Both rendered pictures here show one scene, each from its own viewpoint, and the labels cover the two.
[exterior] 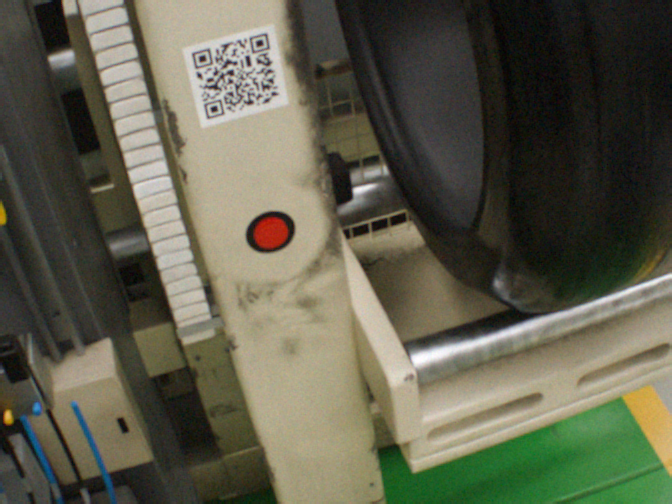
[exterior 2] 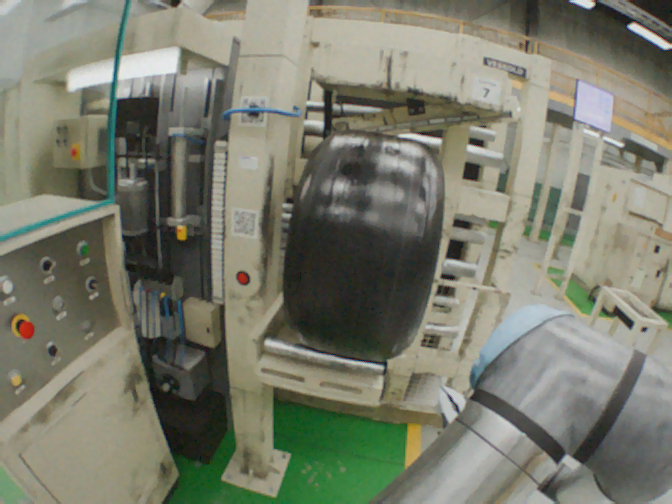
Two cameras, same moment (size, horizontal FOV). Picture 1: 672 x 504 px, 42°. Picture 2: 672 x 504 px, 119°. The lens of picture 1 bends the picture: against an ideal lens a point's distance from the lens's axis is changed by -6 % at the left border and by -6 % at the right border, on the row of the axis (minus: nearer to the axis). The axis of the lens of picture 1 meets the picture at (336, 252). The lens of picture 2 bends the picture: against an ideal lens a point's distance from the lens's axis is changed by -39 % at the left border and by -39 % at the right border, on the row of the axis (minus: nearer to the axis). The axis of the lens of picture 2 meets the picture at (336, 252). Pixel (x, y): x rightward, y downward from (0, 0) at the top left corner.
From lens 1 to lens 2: 43 cm
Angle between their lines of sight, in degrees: 24
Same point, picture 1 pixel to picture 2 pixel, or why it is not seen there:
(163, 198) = (218, 252)
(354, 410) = not seen: hidden behind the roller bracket
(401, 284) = not seen: hidden behind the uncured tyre
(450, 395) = (274, 361)
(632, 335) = (348, 379)
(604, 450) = (387, 448)
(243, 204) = (237, 264)
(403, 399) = (250, 347)
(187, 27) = (235, 201)
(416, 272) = not seen: hidden behind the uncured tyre
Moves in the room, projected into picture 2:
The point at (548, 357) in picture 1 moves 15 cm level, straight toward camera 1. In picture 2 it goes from (314, 369) to (274, 395)
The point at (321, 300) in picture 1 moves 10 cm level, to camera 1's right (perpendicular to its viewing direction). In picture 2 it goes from (253, 309) to (283, 320)
